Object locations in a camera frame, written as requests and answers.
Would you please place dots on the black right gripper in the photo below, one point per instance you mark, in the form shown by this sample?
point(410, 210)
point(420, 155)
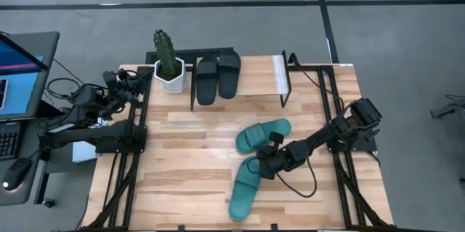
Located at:
point(288, 157)

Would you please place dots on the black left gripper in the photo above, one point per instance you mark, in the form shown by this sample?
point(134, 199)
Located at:
point(118, 92)

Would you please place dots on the green rubber slide sandal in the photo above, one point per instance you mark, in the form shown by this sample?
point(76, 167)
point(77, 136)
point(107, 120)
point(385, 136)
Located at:
point(254, 135)
point(243, 192)

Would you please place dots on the black rubber slide sandal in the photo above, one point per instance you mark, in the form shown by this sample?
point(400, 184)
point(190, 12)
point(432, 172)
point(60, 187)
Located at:
point(207, 81)
point(229, 73)

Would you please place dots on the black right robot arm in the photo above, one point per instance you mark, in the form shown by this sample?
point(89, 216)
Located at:
point(327, 135)

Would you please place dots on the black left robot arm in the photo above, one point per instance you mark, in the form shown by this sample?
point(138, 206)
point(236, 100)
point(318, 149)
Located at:
point(91, 134)

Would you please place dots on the wooden shelf with black legs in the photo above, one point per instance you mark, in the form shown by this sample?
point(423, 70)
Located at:
point(258, 79)

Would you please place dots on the white hexagonal plant pot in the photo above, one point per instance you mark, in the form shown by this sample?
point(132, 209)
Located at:
point(174, 84)

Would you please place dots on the green cactus plant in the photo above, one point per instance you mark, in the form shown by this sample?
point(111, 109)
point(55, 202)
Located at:
point(165, 52)

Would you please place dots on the black perforated panel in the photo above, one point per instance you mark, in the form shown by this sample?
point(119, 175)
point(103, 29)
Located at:
point(189, 54)

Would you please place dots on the white box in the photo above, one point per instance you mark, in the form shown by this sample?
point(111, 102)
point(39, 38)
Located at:
point(81, 155)

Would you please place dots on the grey desk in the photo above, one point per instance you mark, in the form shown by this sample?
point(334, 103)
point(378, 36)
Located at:
point(32, 144)

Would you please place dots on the black desk leg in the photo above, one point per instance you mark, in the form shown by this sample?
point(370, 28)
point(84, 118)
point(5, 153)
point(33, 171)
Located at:
point(43, 184)

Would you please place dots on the black keyboard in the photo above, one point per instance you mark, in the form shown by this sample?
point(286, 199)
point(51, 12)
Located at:
point(8, 141)

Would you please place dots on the black computer mouse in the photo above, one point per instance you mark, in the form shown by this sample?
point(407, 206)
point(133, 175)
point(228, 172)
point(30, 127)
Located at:
point(16, 174)

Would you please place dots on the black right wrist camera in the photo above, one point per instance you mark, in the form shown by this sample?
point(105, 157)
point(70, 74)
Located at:
point(276, 138)

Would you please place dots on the small black table bracket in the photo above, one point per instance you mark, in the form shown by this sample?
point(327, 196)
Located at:
point(274, 227)
point(180, 228)

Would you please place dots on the grey stand bracket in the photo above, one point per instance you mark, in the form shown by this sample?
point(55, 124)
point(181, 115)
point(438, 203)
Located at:
point(445, 111)

